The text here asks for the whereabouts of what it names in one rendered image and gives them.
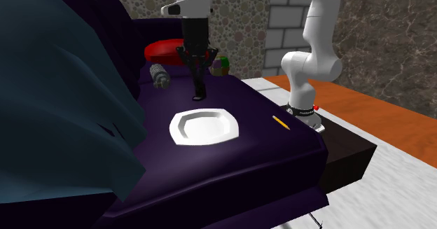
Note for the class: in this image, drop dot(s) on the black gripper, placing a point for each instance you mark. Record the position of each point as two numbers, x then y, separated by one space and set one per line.
195 33

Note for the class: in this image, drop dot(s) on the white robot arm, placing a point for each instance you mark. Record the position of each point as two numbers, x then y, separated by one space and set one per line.
315 33

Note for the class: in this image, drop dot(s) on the multicoloured puzzle cube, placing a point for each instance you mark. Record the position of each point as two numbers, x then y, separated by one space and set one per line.
221 66

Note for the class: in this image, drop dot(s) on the grey knurled cylinder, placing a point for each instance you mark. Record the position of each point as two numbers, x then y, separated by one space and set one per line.
159 75

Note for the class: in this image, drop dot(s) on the white angular plate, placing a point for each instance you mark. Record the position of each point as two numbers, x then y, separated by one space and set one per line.
204 127

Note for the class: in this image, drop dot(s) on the yellow pencil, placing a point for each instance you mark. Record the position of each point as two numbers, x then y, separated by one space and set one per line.
281 122

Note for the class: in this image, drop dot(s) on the dark teal blanket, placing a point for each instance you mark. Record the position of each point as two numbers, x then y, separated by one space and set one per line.
58 102

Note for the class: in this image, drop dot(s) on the dark robot stand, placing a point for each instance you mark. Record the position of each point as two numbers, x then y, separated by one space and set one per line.
344 153

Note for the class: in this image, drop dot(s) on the orange rug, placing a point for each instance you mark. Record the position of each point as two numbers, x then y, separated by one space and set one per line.
375 119

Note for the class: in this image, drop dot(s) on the brown marble counter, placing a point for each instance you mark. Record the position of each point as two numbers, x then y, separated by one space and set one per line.
392 44

